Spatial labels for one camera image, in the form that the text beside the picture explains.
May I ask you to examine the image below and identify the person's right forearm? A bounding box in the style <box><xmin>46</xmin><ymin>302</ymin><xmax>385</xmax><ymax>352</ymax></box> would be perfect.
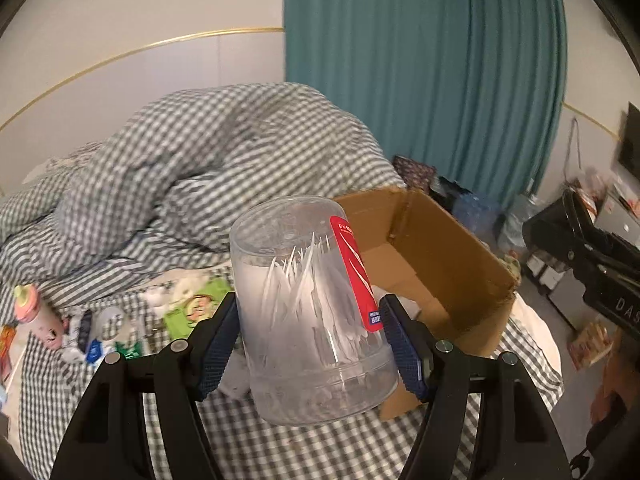
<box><xmin>590</xmin><ymin>327</ymin><xmax>640</xmax><ymax>426</ymax></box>

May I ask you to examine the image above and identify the black television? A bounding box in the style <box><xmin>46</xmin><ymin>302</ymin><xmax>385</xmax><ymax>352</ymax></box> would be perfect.
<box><xmin>617</xmin><ymin>102</ymin><xmax>640</xmax><ymax>181</ymax></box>

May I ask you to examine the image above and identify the grey checked duvet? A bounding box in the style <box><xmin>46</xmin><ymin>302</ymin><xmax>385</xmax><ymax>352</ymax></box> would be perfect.
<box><xmin>0</xmin><ymin>82</ymin><xmax>406</xmax><ymax>306</ymax></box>

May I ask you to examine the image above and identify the clear plastic jar red label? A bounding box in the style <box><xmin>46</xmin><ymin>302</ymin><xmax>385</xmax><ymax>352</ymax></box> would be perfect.
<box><xmin>229</xmin><ymin>197</ymin><xmax>400</xmax><ymax>427</ymax></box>

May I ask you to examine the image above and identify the small orange box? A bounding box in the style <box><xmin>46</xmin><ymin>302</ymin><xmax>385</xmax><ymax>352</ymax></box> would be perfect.
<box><xmin>567</xmin><ymin>321</ymin><xmax>613</xmax><ymax>371</ymax></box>

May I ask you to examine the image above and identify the dark patterned bag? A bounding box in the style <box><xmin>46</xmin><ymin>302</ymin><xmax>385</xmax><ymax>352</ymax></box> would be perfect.
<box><xmin>392</xmin><ymin>155</ymin><xmax>436</xmax><ymax>193</ymax></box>

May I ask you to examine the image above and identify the large water jug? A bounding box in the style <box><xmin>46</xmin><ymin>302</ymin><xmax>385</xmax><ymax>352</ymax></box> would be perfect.
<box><xmin>500</xmin><ymin>192</ymin><xmax>546</xmax><ymax>253</ymax></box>

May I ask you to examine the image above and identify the teal curtain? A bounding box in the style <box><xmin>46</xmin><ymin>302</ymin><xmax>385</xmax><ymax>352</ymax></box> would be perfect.
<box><xmin>283</xmin><ymin>0</ymin><xmax>568</xmax><ymax>211</ymax></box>

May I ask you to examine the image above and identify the orange snack packet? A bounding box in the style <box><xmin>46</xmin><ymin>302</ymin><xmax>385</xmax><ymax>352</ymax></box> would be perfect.
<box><xmin>0</xmin><ymin>325</ymin><xmax>18</xmax><ymax>381</ymax></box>

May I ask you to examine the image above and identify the pack of water bottles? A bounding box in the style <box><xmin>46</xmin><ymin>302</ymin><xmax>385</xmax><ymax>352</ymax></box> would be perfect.
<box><xmin>452</xmin><ymin>192</ymin><xmax>501</xmax><ymax>233</ymax></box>

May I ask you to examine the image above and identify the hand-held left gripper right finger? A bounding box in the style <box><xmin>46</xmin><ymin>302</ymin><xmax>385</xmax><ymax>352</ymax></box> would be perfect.
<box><xmin>377</xmin><ymin>294</ymin><xmax>571</xmax><ymax>480</ymax></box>

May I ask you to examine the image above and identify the cardboard box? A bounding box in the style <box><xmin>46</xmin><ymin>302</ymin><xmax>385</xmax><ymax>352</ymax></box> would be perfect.
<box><xmin>332</xmin><ymin>186</ymin><xmax>518</xmax><ymax>422</ymax></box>

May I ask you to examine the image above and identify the grey cabinet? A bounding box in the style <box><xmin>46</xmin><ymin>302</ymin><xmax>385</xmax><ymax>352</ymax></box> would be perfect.
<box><xmin>597</xmin><ymin>192</ymin><xmax>640</xmax><ymax>248</ymax></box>

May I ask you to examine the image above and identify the white lace cloth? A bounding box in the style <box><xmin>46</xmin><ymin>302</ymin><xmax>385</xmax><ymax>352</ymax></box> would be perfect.
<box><xmin>140</xmin><ymin>270</ymin><xmax>211</xmax><ymax>311</ymax></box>

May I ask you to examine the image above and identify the pink drinking bottle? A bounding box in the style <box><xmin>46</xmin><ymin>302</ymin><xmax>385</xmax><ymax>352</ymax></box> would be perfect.
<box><xmin>14</xmin><ymin>284</ymin><xmax>66</xmax><ymax>351</ymax></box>

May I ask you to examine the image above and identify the green wet wipes pack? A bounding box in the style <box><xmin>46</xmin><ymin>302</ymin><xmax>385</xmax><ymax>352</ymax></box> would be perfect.
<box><xmin>164</xmin><ymin>279</ymin><xmax>233</xmax><ymax>341</ymax></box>

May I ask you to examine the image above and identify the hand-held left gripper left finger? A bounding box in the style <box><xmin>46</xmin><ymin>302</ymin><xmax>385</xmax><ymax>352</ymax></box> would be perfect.
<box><xmin>50</xmin><ymin>291</ymin><xmax>241</xmax><ymax>480</ymax></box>

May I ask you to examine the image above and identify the grey checked bed sheet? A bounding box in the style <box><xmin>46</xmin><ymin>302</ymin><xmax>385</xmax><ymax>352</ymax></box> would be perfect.
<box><xmin>0</xmin><ymin>260</ymin><xmax>566</xmax><ymax>480</ymax></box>

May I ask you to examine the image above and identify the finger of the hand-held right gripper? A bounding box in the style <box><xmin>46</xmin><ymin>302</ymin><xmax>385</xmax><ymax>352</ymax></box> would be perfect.
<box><xmin>522</xmin><ymin>187</ymin><xmax>608</xmax><ymax>270</ymax></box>

